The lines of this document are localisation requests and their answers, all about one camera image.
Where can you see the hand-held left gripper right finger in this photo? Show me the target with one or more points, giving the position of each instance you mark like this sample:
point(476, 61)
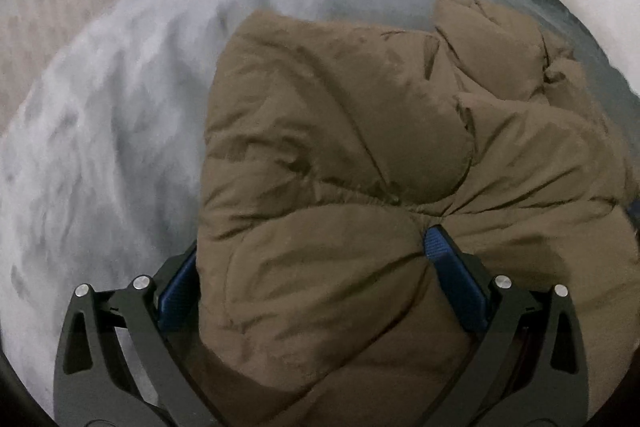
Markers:
point(450, 267)

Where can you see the brown puffer jacket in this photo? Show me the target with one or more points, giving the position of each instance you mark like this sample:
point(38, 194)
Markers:
point(340, 167)

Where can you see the grey fleece blanket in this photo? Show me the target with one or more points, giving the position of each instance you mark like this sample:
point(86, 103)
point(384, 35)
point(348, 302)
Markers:
point(120, 117)

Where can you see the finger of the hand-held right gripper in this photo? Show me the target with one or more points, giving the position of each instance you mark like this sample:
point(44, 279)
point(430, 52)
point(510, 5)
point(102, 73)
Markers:
point(635, 207)

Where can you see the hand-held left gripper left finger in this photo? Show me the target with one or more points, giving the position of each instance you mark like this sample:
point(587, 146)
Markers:
point(176, 294)

